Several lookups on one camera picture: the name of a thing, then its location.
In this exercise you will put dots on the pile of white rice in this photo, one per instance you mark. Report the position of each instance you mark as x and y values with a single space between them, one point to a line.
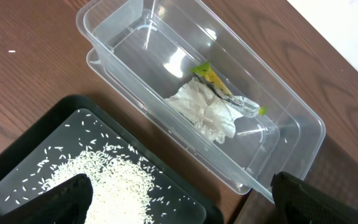
127 187

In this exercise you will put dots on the black plastic tray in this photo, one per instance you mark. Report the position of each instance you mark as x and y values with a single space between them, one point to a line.
29 140

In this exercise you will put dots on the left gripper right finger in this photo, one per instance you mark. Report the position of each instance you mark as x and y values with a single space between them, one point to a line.
298 202

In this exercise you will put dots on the white tissue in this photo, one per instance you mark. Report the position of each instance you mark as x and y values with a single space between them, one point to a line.
209 114

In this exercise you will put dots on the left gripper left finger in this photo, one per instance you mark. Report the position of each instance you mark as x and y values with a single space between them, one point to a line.
66 203

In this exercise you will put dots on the yellow green snack wrapper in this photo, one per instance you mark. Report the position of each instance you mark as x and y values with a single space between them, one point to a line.
210 78

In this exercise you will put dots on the clear plastic waste bin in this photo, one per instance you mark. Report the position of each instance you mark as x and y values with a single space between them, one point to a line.
146 50

